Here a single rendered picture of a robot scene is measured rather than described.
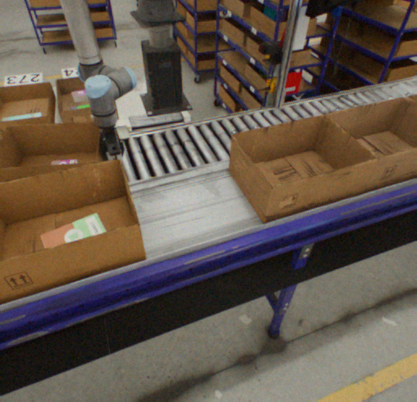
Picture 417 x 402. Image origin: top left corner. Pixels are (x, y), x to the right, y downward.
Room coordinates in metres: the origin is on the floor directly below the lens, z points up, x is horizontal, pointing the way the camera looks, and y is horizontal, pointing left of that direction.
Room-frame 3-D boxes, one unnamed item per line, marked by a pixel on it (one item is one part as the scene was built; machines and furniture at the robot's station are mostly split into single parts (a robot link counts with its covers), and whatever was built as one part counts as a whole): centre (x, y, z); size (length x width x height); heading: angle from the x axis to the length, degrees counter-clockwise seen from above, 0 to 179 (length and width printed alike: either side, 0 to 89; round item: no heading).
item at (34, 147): (1.06, 0.64, 0.83); 0.39 x 0.29 x 0.17; 98
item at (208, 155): (1.25, -0.01, 0.72); 0.52 x 0.05 x 0.05; 22
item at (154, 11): (1.72, 0.25, 1.26); 0.19 x 0.19 x 0.10
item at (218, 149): (1.28, -0.07, 0.72); 0.52 x 0.05 x 0.05; 22
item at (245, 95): (2.45, -0.50, 0.39); 0.40 x 0.30 x 0.10; 22
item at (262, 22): (2.45, -0.50, 0.99); 0.40 x 0.30 x 0.10; 18
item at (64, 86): (1.65, 0.68, 0.80); 0.38 x 0.28 x 0.10; 21
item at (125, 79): (1.20, 0.35, 1.12); 0.12 x 0.12 x 0.09; 62
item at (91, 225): (0.57, 0.37, 0.92); 0.16 x 0.11 x 0.07; 123
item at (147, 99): (1.72, 0.25, 0.91); 0.26 x 0.26 x 0.33; 19
